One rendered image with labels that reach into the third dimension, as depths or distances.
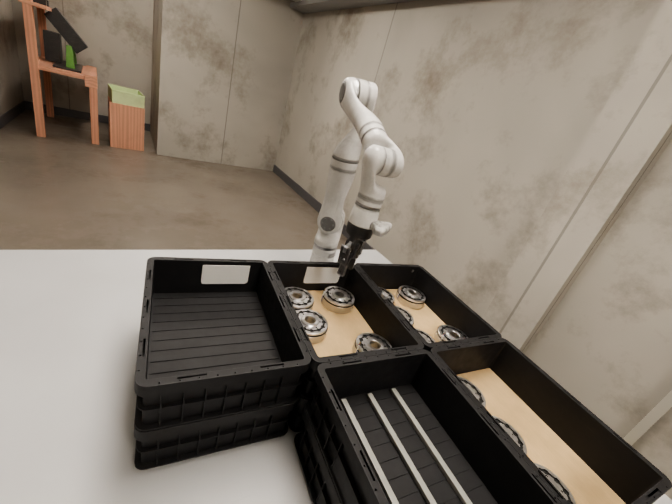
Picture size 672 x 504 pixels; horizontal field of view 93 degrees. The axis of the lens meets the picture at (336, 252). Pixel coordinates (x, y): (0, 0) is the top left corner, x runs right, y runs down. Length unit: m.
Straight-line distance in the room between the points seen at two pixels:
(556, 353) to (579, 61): 1.75
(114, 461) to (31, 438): 0.16
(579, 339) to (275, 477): 1.99
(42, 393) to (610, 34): 2.81
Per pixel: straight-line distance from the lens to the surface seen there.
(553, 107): 2.58
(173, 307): 0.91
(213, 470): 0.79
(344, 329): 0.94
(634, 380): 2.40
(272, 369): 0.64
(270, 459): 0.81
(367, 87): 1.07
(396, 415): 0.79
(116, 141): 5.59
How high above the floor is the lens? 1.39
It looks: 24 degrees down
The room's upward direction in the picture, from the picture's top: 17 degrees clockwise
